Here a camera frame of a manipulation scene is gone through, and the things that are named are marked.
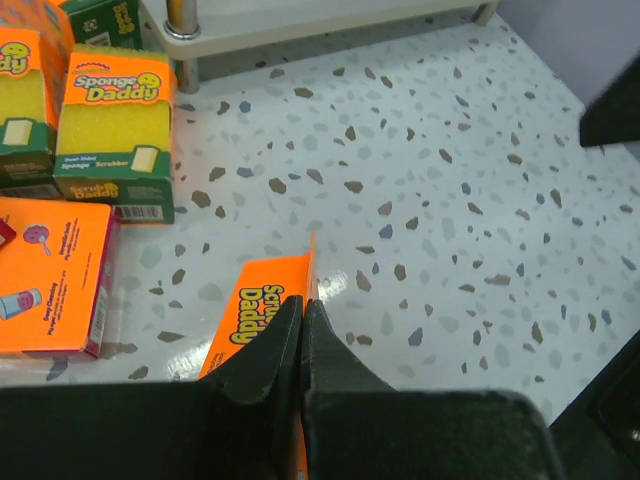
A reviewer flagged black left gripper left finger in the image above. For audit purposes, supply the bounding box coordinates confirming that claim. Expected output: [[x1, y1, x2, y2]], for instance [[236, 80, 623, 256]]
[[1, 296, 304, 479]]

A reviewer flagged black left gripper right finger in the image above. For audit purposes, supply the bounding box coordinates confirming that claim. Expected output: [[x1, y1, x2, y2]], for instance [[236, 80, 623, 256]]
[[301, 301, 565, 479]]

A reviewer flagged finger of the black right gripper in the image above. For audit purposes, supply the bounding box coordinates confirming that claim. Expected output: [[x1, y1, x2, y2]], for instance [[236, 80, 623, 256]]
[[579, 56, 640, 147], [550, 335, 639, 480]]

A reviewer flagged orange magenta Scrub Mommy box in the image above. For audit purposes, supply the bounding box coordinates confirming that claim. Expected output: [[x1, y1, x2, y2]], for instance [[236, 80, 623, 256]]
[[1, 197, 120, 359]]

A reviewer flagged sponge daddy box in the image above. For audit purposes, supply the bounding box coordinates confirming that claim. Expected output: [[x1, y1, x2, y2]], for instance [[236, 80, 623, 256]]
[[1, 25, 62, 199], [53, 44, 175, 224]]

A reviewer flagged white two-tier shelf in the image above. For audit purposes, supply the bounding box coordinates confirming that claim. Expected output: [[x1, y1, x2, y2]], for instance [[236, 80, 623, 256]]
[[139, 0, 499, 94]]

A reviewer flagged orange green Scrub Daddy box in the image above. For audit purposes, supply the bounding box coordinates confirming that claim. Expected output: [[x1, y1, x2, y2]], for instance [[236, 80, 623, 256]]
[[1, 0, 142, 50]]

